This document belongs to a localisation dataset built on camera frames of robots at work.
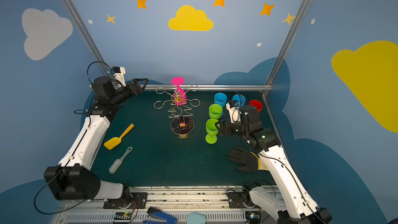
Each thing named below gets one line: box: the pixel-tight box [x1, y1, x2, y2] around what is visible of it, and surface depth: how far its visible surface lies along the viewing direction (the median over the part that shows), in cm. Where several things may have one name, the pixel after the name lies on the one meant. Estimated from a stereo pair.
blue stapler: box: [142, 206, 178, 224], surface depth 70 cm
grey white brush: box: [108, 146, 133, 175], surface depth 86 cm
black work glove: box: [227, 146, 269, 173], surface depth 88 cm
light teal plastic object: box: [186, 212, 207, 224], surface depth 72 cm
